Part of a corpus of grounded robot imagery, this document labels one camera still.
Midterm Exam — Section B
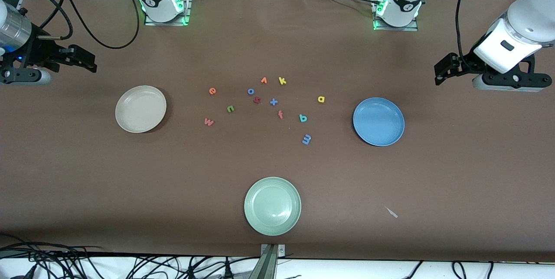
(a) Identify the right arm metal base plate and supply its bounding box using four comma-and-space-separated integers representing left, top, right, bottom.
144, 0, 192, 26

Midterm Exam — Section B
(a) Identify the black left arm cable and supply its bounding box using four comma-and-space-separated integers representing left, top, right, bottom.
455, 0, 480, 71

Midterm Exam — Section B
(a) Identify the blue round plate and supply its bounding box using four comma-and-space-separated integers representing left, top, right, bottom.
353, 97, 405, 147

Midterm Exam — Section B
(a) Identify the brown paper table cover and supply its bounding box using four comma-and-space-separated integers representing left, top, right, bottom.
0, 0, 555, 263

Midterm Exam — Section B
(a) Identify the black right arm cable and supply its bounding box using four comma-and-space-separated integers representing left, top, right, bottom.
0, 0, 140, 50

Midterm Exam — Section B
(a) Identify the green round plate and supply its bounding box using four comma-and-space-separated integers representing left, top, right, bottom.
244, 177, 302, 237

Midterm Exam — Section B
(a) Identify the beige round plate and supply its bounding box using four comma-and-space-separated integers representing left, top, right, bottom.
115, 85, 167, 133

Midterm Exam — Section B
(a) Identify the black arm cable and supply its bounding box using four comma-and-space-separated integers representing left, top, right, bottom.
455, 0, 480, 71
0, 0, 140, 50

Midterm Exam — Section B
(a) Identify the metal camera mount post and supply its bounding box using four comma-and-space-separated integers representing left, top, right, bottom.
254, 243, 287, 279

